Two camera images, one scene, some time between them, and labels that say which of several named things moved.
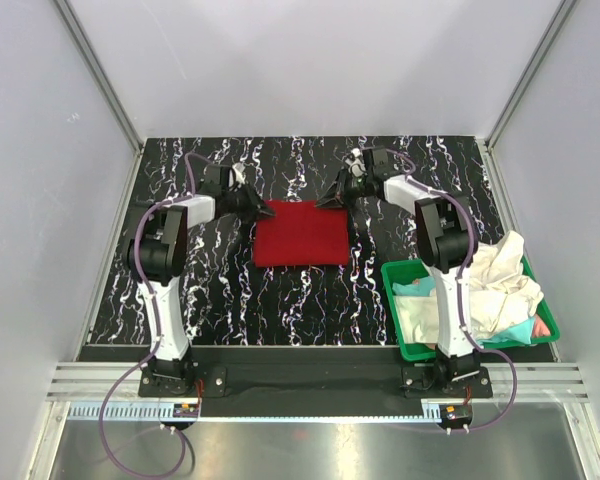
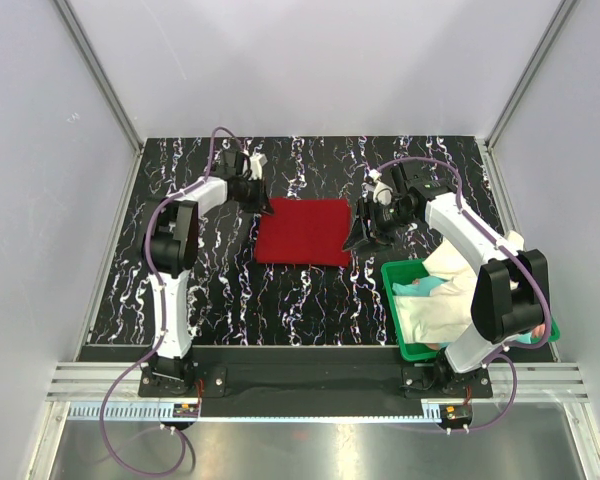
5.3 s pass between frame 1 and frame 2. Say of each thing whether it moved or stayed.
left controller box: stayed
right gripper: moved
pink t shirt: stayed
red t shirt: stayed
